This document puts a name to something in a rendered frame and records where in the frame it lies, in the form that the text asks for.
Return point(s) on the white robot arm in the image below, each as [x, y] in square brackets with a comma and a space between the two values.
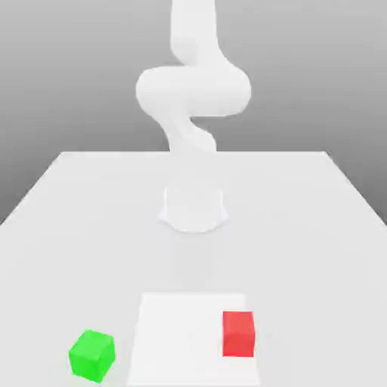
[193, 90]

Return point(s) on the small red cube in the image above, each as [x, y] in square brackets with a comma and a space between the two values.
[238, 334]

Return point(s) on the small green cube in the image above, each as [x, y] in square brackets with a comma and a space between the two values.
[91, 356]

